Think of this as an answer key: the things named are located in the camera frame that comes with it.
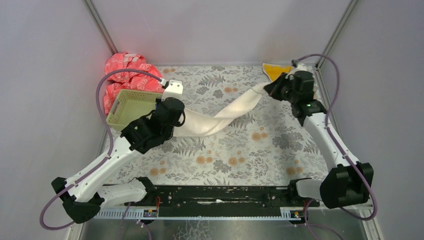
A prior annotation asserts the cream towel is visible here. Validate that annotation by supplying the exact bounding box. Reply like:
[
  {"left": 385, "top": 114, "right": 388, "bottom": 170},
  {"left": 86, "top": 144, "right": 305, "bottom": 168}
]
[{"left": 173, "top": 82, "right": 267, "bottom": 137}]

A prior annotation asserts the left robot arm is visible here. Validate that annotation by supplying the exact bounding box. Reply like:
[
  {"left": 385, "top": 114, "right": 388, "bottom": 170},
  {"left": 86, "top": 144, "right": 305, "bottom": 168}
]
[{"left": 51, "top": 97, "right": 185, "bottom": 224}]

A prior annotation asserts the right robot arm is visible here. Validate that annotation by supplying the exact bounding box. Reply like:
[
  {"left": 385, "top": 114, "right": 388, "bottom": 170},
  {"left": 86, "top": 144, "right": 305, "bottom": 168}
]
[{"left": 263, "top": 70, "right": 374, "bottom": 209}]

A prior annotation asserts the yellow towel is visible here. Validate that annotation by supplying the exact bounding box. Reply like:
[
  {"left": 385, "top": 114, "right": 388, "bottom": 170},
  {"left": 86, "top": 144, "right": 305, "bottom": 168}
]
[{"left": 262, "top": 63, "right": 293, "bottom": 82}]

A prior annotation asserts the green plastic basket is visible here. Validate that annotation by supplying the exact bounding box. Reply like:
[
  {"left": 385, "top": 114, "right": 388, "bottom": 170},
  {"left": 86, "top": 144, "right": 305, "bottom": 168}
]
[{"left": 106, "top": 89, "right": 162, "bottom": 131}]

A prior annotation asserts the pink patterned cloth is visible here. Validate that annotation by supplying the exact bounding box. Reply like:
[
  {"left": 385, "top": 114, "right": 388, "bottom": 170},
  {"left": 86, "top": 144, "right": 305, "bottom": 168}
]
[{"left": 103, "top": 52, "right": 164, "bottom": 115}]

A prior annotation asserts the floral table mat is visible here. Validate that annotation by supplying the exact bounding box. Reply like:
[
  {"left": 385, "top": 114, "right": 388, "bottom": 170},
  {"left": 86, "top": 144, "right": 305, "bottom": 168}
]
[{"left": 107, "top": 65, "right": 328, "bottom": 186}]

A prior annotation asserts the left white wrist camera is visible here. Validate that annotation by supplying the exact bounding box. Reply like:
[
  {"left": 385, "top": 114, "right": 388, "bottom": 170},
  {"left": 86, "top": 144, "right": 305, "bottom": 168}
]
[{"left": 161, "top": 79, "right": 184, "bottom": 101}]

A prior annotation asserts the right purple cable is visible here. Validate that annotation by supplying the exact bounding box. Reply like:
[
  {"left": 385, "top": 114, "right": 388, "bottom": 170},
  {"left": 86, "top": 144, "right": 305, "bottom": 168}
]
[{"left": 291, "top": 53, "right": 379, "bottom": 240}]

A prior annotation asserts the purple cable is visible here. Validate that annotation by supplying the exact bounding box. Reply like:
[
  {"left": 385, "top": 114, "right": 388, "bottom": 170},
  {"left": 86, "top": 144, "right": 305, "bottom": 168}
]
[
  {"left": 39, "top": 68, "right": 167, "bottom": 240},
  {"left": 291, "top": 53, "right": 379, "bottom": 240}
]

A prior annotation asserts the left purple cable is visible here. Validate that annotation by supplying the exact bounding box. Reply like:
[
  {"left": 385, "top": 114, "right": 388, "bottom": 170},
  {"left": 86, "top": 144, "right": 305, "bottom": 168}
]
[{"left": 39, "top": 68, "right": 167, "bottom": 240}]

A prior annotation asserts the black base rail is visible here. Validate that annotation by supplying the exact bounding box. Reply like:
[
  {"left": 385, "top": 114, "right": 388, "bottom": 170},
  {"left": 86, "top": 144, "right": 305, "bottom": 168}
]
[{"left": 124, "top": 184, "right": 321, "bottom": 219}]

